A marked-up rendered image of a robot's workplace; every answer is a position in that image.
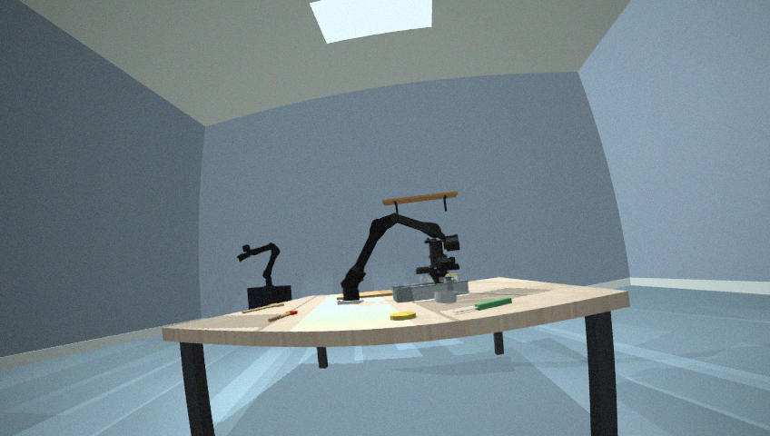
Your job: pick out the yellow flat disc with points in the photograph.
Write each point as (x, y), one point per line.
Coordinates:
(398, 316)

